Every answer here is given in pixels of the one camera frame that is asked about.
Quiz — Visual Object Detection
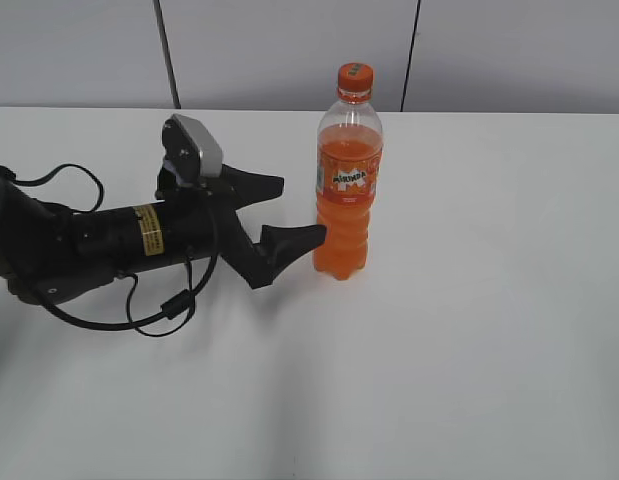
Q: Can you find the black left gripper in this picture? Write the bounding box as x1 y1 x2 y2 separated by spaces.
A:
72 167 327 289

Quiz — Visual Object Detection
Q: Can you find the orange Mirinda soda bottle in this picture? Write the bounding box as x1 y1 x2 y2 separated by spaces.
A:
313 85 384 280

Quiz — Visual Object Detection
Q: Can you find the orange bottle cap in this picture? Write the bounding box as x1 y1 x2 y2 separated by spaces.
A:
337 62 375 93

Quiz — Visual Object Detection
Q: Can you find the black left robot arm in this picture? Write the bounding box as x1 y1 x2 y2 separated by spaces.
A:
0 166 327 305

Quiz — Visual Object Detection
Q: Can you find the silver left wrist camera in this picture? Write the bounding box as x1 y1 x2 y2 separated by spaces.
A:
161 113 224 188

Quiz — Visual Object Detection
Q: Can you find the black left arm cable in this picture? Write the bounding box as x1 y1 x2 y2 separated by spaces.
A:
2 162 219 337

